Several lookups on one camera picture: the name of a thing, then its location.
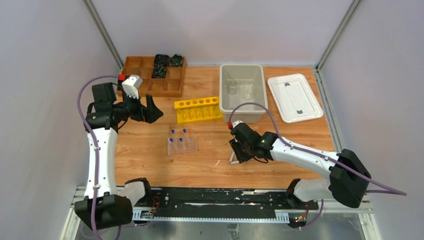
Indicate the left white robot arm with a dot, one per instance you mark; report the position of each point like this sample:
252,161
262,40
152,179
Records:
103,205

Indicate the white plastic bin lid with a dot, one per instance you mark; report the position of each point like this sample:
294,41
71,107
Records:
294,98

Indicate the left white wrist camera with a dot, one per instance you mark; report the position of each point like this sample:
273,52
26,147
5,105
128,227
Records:
131,85

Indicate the grey plastic bin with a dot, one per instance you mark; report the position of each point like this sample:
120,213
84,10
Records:
234,107

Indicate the clear plastic tube rack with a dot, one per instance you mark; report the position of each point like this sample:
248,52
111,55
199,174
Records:
191,147

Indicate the small glass flask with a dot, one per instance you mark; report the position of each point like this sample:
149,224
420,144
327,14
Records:
232,87

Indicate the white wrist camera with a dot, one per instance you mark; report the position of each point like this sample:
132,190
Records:
236,123
131,85

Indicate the white clay triangle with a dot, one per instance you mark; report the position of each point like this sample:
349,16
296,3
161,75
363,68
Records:
233,159

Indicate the wooden compartment tray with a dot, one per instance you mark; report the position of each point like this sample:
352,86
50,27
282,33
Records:
162,75

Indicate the yellow test tube rack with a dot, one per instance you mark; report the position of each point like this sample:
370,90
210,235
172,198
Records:
197,110

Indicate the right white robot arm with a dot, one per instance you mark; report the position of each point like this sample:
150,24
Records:
341,174

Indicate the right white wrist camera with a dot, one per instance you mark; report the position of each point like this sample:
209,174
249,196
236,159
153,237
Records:
236,123

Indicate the small glass beaker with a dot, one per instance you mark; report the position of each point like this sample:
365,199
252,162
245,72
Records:
248,92

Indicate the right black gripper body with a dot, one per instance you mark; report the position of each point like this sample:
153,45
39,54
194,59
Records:
243,152

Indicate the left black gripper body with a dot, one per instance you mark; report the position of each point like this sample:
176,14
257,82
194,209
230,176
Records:
142,110

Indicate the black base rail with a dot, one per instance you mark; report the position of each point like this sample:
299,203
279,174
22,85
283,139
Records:
221,205

